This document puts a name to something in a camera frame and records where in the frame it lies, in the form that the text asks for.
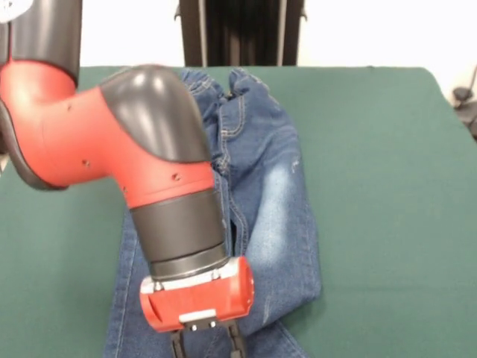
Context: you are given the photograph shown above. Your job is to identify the blue denim jeans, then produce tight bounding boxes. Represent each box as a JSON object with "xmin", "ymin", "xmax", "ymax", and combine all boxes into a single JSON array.
[{"xmin": 103, "ymin": 66, "xmax": 323, "ymax": 358}]

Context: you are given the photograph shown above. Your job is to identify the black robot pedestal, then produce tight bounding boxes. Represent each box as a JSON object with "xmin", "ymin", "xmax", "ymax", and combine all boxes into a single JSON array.
[{"xmin": 177, "ymin": 0, "xmax": 309, "ymax": 68}]

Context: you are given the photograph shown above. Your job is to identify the dark green table cloth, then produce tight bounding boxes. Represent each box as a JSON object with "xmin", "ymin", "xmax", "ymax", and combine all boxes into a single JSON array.
[{"xmin": 0, "ymin": 66, "xmax": 477, "ymax": 358}]

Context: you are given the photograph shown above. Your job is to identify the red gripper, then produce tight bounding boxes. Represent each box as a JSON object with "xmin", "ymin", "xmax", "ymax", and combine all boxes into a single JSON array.
[{"xmin": 139, "ymin": 256, "xmax": 256, "ymax": 358}]

